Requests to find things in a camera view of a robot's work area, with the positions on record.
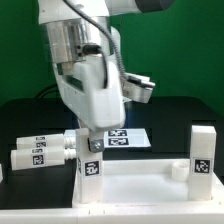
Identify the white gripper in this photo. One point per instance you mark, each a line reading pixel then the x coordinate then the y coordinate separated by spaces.
pixel 81 89

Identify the white desk tabletop tray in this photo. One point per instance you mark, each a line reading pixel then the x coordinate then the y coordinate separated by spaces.
pixel 146 183

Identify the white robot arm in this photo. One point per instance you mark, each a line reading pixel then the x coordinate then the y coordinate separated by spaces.
pixel 85 53

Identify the white marker sheet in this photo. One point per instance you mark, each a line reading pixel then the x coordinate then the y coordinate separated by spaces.
pixel 119 138

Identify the white piece at left edge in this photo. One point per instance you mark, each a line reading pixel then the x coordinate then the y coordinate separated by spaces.
pixel 1 173

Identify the white L-shaped fence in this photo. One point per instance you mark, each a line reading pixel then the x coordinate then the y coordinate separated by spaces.
pixel 118 215

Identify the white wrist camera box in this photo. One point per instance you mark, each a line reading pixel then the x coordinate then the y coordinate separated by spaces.
pixel 136 87

